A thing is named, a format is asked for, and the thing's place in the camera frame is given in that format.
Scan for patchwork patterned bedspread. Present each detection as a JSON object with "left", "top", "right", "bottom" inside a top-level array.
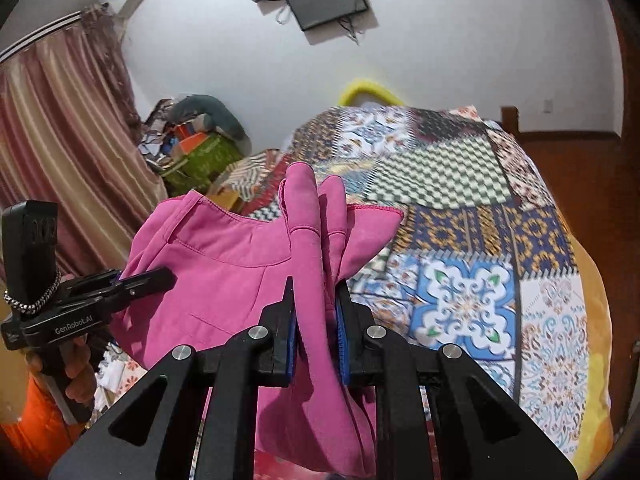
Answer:
[{"left": 220, "top": 106, "right": 588, "bottom": 458}]

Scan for orange sleeve forearm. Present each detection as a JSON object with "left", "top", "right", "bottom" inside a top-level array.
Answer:
[{"left": 1, "top": 377, "right": 85, "bottom": 479}]

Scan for green box pile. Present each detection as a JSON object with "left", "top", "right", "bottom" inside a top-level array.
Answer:
[{"left": 160, "top": 134, "right": 242, "bottom": 196}]

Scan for pink pants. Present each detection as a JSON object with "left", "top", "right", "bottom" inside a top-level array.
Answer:
[{"left": 110, "top": 162, "right": 402, "bottom": 478}]

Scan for yellow blanket edge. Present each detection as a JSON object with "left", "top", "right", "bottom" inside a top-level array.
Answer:
[{"left": 568, "top": 233, "right": 614, "bottom": 479}]

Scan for left hand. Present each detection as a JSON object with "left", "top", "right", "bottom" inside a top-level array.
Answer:
[{"left": 25, "top": 336, "right": 96, "bottom": 405}]

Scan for striped brown curtain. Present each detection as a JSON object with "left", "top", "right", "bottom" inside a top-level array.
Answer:
[{"left": 1, "top": 6, "right": 166, "bottom": 275}]

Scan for grey plush toy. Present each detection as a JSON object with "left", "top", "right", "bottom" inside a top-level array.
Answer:
[{"left": 167, "top": 94, "right": 252, "bottom": 155}]

